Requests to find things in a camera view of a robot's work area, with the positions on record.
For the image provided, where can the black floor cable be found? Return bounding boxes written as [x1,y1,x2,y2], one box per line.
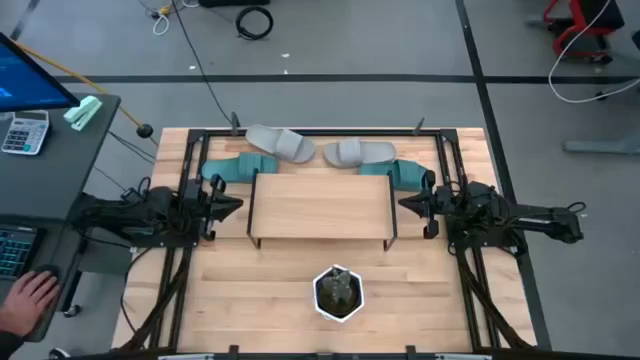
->
[169,0,236,129]

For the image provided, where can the teal rubber slide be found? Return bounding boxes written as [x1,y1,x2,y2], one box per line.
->
[358,158,437,194]
[200,152,280,185]

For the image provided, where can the coiled black cable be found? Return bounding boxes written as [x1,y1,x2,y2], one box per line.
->
[234,4,275,41]

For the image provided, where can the wooden shelf with black legs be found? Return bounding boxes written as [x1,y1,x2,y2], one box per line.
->
[246,172,399,251]

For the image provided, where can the grey rubber slide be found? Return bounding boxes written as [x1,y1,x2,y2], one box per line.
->
[322,137,398,169]
[244,123,317,165]

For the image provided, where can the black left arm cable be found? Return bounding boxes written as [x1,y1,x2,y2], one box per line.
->
[119,175,154,201]

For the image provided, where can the white cable with yellow plug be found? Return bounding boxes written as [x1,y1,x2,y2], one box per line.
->
[137,0,201,37]

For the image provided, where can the black aluminium table frame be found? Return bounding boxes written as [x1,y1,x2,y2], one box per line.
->
[119,115,539,360]

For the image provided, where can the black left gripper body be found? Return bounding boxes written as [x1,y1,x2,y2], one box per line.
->
[199,173,227,242]

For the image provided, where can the red stool with black seat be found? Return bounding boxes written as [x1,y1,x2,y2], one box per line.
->
[542,0,626,65]

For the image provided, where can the black computer mouse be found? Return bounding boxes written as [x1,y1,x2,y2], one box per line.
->
[32,263,61,281]

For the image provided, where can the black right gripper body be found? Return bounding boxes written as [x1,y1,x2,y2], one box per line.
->
[422,169,452,241]

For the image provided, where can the yellow pole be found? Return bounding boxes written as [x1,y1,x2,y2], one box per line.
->
[12,39,155,140]

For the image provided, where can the person's forearm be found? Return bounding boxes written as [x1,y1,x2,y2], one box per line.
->
[0,327,25,360]

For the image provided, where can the black desk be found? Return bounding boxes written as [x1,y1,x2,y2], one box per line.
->
[0,92,122,344]

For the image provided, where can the grey desk calculator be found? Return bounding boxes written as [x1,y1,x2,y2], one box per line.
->
[1,109,51,156]

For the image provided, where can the green cactus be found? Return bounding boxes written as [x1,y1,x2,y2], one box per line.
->
[319,267,362,316]

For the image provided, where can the white floor cable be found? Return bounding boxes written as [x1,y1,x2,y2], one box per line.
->
[548,0,640,105]

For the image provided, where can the black computer monitor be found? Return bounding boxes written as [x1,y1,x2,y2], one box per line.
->
[0,32,81,114]

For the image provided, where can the black backlit keyboard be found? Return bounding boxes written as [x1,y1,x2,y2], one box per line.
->
[0,225,39,281]

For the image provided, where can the person's hand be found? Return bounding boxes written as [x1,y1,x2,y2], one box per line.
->
[0,269,62,339]

